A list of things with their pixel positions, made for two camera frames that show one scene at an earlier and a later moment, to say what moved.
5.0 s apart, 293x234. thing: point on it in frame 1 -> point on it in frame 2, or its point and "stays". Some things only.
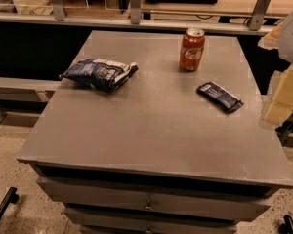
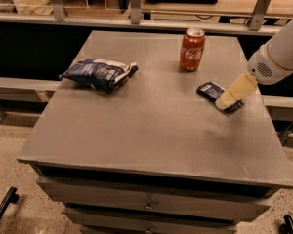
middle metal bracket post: (135, 4) stays
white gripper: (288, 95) -> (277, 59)
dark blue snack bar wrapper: (220, 96) stays
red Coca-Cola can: (191, 49) stays
